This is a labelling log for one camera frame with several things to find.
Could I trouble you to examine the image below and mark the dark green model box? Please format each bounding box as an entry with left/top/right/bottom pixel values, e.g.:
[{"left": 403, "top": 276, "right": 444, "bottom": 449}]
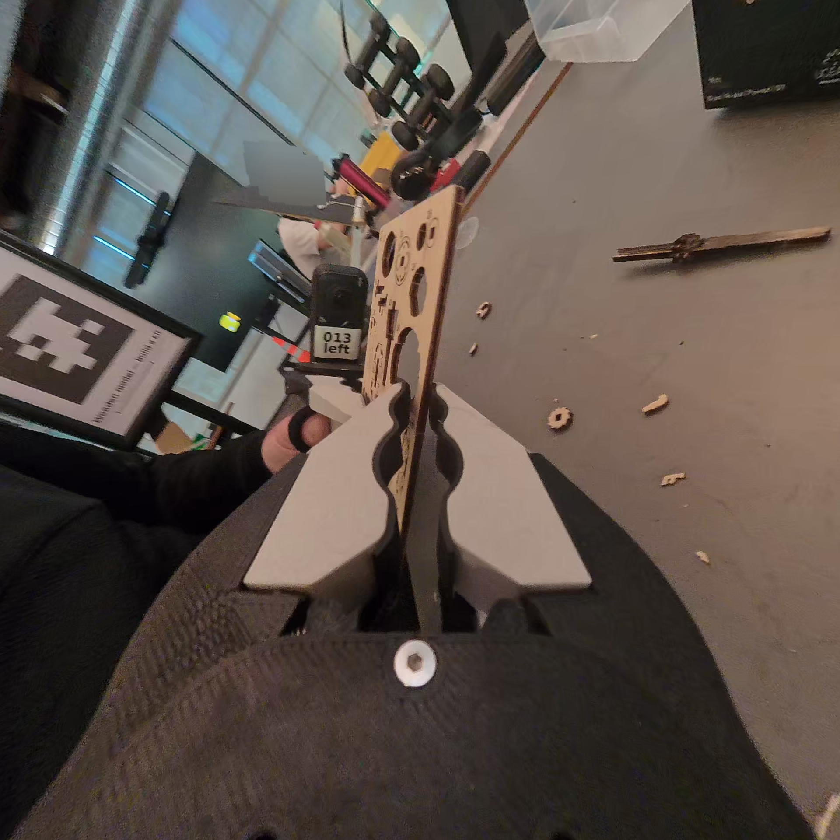
[{"left": 691, "top": 0, "right": 840, "bottom": 111}]

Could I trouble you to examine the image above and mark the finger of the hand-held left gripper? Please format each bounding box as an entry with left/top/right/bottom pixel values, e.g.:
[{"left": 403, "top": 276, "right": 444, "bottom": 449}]
[{"left": 307, "top": 381, "right": 368, "bottom": 422}]

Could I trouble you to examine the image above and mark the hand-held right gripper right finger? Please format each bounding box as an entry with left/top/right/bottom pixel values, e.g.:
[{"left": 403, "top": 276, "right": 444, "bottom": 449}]
[{"left": 430, "top": 384, "right": 593, "bottom": 616}]

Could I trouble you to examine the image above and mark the dark wooden rod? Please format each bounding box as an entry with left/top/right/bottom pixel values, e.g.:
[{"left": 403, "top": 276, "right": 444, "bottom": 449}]
[{"left": 612, "top": 226, "right": 832, "bottom": 265}]

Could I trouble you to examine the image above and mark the black framed marker sign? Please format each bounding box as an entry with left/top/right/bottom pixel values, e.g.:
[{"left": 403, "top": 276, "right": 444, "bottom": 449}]
[{"left": 0, "top": 230, "right": 203, "bottom": 452}]

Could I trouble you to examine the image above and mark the dark document board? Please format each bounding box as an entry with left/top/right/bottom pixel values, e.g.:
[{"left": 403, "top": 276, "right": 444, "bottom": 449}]
[{"left": 217, "top": 193, "right": 355, "bottom": 224}]

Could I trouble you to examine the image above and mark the punched wooden parts sheet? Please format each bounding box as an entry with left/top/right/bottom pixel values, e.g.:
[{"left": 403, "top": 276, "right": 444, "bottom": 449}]
[{"left": 361, "top": 185, "right": 466, "bottom": 536}]

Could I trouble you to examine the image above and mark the clear plastic container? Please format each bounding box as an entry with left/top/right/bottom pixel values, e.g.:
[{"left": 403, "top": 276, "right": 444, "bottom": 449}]
[{"left": 524, "top": 0, "right": 673, "bottom": 64}]

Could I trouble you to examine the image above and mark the black dumbbell rack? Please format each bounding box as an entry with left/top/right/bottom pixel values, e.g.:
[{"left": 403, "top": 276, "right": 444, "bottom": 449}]
[{"left": 343, "top": 12, "right": 483, "bottom": 153}]

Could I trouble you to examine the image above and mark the person's left hand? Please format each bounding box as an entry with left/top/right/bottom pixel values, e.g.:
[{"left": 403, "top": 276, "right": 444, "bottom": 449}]
[{"left": 261, "top": 410, "right": 332, "bottom": 475}]

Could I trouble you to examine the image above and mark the red cylinder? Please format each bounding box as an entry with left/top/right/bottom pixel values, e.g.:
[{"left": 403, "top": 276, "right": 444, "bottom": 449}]
[{"left": 331, "top": 154, "right": 392, "bottom": 210}]

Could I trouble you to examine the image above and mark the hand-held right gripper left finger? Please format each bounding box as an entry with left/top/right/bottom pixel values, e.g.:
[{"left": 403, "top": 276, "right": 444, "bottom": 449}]
[{"left": 243, "top": 382, "right": 411, "bottom": 618}]

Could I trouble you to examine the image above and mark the person's left forearm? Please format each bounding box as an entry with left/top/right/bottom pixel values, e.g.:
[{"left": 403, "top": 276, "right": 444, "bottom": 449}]
[{"left": 98, "top": 430, "right": 273, "bottom": 526}]

